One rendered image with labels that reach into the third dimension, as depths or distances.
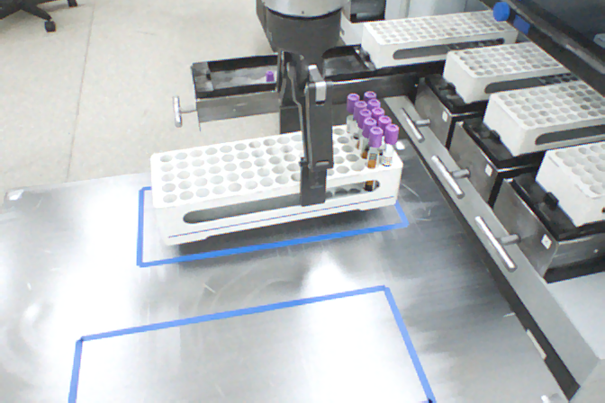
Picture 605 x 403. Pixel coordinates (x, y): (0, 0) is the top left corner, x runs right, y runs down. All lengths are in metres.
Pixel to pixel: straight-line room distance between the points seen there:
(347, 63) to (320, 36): 0.55
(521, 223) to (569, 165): 0.10
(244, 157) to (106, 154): 1.62
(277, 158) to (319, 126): 0.13
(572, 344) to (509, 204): 0.21
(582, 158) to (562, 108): 0.13
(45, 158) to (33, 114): 0.37
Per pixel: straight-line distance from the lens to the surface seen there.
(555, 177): 0.78
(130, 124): 2.39
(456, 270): 0.65
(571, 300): 0.79
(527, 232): 0.79
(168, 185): 0.62
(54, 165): 2.27
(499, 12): 0.89
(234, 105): 0.96
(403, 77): 1.04
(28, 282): 0.69
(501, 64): 1.00
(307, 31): 0.51
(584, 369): 0.78
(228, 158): 0.65
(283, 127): 0.66
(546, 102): 0.91
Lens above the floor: 1.31
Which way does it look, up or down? 41 degrees down
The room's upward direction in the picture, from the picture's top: straight up
